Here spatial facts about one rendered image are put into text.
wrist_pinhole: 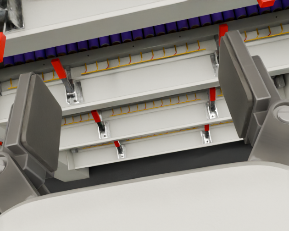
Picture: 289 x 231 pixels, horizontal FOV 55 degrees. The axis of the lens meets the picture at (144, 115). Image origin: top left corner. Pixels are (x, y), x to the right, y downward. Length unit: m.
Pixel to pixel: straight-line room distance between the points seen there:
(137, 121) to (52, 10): 0.40
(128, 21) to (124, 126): 0.38
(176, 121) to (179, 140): 0.20
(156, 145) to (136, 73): 0.40
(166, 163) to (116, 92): 0.56
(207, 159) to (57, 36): 0.77
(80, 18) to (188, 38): 0.22
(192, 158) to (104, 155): 0.32
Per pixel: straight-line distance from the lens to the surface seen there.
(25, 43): 0.38
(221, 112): 0.70
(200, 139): 0.88
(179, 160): 1.02
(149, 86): 0.50
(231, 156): 1.04
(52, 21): 0.36
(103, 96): 0.51
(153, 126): 0.68
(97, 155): 0.90
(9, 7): 0.36
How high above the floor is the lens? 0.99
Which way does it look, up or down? 66 degrees down
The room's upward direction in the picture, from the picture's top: 20 degrees counter-clockwise
